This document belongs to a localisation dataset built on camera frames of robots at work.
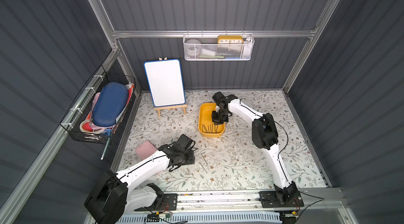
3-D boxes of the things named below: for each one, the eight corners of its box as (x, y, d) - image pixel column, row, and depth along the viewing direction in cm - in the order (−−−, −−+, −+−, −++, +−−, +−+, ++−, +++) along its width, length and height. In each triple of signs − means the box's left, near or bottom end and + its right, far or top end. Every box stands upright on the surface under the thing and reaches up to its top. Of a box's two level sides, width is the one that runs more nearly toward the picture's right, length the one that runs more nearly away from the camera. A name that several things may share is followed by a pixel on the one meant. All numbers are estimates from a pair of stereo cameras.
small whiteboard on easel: (155, 115, 109) (138, 76, 82) (159, 96, 120) (146, 57, 93) (185, 115, 109) (178, 76, 82) (187, 96, 120) (181, 57, 93)
